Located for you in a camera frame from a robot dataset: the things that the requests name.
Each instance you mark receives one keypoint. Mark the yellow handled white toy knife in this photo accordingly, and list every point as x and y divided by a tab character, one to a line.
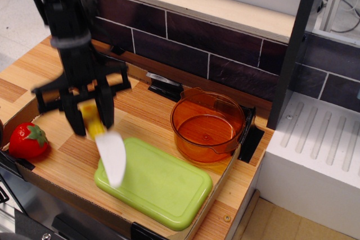
109	144

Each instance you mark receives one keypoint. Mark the orange transparent plastic pot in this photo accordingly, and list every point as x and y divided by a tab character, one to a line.
207	125

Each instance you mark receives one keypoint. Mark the white dish drying rack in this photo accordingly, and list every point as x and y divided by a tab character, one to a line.
311	165

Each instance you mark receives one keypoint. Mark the green plastic cutting board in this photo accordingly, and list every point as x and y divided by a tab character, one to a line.
159	185

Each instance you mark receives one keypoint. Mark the cardboard fence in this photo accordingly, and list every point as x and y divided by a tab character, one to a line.
61	180

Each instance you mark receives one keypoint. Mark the red toy strawberry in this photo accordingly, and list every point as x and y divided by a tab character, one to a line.
27	141

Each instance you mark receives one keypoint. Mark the aluminium frame profile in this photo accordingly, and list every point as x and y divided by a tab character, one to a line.
333	1

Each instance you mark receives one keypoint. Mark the dark grey vertical post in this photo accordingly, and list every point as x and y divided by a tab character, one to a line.
303	25

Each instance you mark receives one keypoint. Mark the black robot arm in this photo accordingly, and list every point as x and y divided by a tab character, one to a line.
68	18

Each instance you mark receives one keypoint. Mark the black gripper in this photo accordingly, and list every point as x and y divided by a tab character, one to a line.
87	75

